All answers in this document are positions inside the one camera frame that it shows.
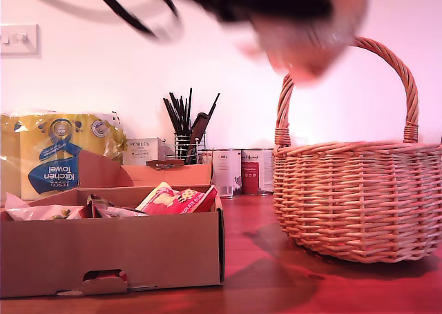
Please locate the red Maltesers bunnies bag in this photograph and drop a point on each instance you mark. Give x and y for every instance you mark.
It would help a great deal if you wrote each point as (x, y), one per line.
(179, 203)

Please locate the white egg bag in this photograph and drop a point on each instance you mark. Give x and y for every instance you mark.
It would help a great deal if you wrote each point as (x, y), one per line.
(304, 51)

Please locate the brown cardboard box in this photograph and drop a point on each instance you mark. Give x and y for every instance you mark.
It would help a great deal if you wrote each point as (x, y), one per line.
(103, 252)

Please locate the white Porlex box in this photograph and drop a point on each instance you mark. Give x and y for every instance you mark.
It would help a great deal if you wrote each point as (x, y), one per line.
(139, 148)

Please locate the woven wicker basket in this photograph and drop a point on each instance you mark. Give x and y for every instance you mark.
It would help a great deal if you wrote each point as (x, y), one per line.
(345, 203)

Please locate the silver tin can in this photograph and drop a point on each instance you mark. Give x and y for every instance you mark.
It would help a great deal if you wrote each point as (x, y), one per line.
(206, 155)

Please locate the white label tin can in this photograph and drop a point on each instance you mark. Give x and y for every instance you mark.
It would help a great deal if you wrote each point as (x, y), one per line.
(226, 169)

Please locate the thin black stick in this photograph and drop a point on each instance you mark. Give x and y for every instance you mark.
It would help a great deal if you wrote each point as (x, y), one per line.
(176, 112)
(190, 110)
(213, 106)
(171, 115)

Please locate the red label tin can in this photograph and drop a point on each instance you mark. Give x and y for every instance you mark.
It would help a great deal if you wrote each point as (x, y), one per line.
(255, 176)

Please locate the yellow kitchen towel pack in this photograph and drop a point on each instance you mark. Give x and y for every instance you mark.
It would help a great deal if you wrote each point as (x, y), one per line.
(34, 148)

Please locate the white light switch plate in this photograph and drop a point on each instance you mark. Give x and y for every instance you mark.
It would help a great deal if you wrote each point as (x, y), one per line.
(19, 39)

